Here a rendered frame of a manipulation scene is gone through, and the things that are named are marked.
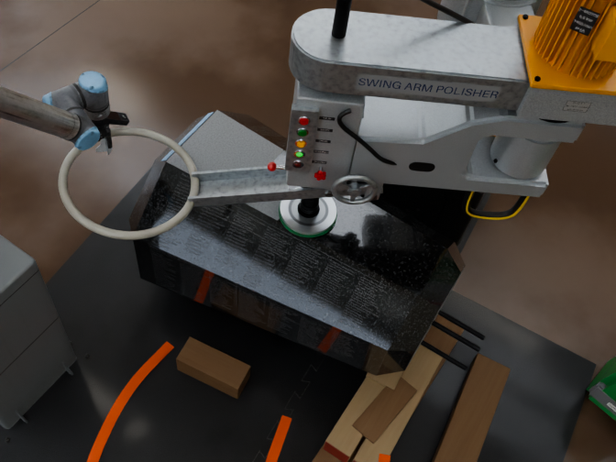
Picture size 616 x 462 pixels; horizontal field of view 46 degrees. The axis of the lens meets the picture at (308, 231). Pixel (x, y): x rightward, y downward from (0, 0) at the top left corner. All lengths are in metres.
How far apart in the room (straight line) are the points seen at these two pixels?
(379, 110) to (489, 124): 0.35
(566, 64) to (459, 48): 0.29
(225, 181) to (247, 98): 1.59
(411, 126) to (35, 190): 2.20
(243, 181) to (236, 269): 0.35
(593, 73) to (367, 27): 0.62
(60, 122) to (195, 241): 0.76
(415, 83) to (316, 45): 0.29
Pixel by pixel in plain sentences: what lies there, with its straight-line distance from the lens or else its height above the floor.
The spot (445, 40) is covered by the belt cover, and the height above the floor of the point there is 1.69.
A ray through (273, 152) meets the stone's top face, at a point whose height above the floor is 0.82.
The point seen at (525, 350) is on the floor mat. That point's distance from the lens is 3.59.
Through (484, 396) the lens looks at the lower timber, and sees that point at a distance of 3.33.
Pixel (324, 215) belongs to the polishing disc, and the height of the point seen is 0.85.
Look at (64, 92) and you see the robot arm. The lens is 2.56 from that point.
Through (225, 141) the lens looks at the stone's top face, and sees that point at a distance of 2.91.
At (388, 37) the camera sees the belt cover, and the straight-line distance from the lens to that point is 2.09.
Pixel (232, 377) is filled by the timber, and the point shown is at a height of 0.14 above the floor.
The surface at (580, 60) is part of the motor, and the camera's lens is 2.10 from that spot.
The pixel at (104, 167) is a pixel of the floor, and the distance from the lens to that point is 3.92.
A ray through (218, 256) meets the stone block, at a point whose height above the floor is 0.66.
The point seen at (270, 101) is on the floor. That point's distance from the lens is 4.20.
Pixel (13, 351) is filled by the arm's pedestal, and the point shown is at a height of 0.48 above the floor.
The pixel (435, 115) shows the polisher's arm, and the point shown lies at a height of 1.43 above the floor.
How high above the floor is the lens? 3.05
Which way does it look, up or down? 56 degrees down
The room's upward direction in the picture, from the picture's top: 10 degrees clockwise
